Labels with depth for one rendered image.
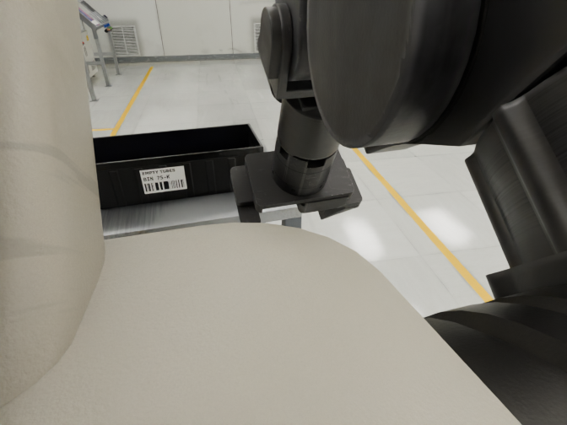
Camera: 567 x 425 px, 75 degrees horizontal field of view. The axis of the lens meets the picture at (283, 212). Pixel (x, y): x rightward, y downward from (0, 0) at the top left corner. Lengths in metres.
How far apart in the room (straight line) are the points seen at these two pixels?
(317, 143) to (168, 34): 6.97
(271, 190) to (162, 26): 6.92
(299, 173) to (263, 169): 0.05
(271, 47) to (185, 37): 6.99
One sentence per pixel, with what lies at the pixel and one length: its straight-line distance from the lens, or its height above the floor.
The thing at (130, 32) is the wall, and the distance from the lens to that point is 7.32.
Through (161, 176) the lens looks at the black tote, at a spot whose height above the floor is 0.87.
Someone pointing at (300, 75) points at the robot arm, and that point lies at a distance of 0.25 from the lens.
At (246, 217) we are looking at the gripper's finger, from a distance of 0.37.
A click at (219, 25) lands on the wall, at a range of 7.20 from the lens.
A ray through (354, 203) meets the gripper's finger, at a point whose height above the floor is 1.05.
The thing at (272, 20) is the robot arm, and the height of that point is 1.23.
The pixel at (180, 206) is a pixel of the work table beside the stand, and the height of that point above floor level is 0.80.
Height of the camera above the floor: 1.25
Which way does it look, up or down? 33 degrees down
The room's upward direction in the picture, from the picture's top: straight up
